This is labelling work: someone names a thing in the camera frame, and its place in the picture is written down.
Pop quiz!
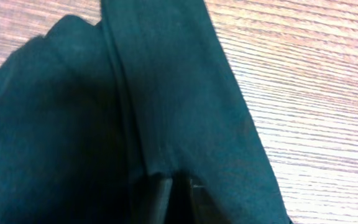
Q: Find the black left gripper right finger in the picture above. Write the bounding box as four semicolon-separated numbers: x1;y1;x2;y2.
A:
188;179;227;224

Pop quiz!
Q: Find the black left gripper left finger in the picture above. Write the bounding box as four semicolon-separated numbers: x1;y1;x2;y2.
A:
135;174;173;224

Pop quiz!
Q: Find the plain black t-shirt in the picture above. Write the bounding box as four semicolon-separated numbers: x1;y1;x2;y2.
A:
0;0;290;223

